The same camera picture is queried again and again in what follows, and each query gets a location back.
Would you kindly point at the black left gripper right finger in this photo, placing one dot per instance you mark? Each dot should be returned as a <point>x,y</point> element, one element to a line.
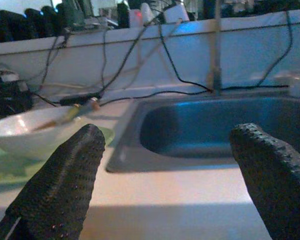
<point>277,185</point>

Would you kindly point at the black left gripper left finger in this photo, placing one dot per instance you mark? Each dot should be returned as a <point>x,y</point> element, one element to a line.
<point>57,190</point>

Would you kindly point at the white bowl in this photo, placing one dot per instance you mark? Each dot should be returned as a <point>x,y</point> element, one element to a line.
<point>12,140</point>

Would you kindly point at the light green plate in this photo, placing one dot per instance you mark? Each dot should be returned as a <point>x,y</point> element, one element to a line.
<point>5,170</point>

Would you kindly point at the black electronic device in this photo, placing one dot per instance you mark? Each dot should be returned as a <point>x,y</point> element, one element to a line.
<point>7,100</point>

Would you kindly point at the stainless steel sink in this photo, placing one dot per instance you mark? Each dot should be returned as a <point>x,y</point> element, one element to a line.
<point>190,130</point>

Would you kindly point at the grey sink faucet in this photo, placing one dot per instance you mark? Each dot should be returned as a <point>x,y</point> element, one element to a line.
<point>216,50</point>

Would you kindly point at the white container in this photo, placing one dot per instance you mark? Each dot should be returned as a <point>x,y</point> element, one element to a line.
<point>176,13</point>

